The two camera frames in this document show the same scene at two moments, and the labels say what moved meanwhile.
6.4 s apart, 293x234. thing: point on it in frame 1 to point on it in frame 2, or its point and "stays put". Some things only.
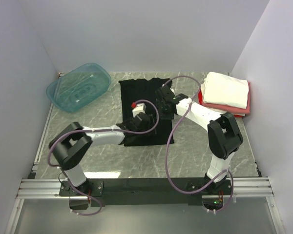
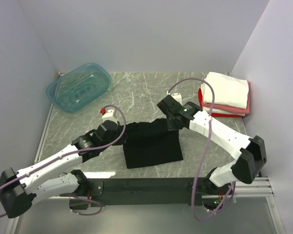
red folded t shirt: [200, 102] stays put
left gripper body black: [149, 127] to [117, 136]
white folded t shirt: [220, 89] stays put
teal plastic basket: [76, 90] stays put
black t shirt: [132, 90] to [151, 143]
